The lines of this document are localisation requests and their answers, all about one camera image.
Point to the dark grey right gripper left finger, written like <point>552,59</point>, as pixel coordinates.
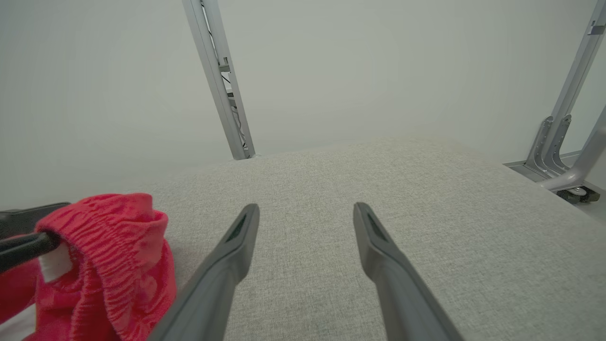
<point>213,284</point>

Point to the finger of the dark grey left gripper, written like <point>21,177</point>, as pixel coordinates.
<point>23,220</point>
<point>28,248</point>

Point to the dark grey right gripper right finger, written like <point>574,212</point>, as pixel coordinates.
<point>402,293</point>

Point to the red shorts with white stripe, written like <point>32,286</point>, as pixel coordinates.
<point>118,265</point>

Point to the grey metal post with brackets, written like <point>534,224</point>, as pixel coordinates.
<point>573,90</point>

